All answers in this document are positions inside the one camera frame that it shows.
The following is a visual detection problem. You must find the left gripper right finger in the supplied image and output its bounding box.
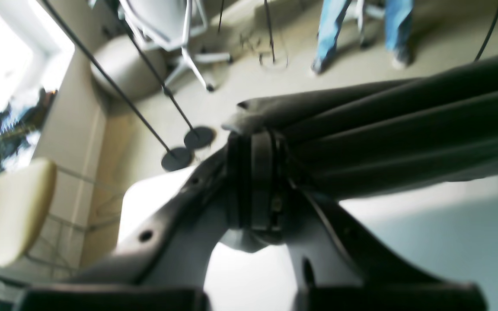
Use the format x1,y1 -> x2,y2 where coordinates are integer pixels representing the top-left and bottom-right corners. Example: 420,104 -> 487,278
251,131 -> 487,311

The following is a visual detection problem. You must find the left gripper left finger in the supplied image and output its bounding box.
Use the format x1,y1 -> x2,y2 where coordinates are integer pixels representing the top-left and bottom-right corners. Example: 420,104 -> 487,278
14,133 -> 251,311

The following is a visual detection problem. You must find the light teal T-shirt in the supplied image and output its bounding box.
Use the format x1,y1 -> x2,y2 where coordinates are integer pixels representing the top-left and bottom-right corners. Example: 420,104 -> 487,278
223,56 -> 498,200

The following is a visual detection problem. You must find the black round stand base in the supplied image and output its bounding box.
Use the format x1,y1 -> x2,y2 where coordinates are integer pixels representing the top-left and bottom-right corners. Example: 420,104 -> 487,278
161,147 -> 194,172

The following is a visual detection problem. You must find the beige chair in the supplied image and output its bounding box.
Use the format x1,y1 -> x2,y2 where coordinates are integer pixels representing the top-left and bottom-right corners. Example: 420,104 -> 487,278
0,158 -> 57,267

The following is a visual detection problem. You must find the white office chair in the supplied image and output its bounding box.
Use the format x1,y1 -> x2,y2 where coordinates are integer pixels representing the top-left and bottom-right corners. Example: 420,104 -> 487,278
120,0 -> 233,92

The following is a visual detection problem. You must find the blue jeans leg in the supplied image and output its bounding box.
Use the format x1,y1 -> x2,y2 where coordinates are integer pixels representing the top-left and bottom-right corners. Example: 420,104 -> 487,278
310,0 -> 350,75
385,0 -> 414,69

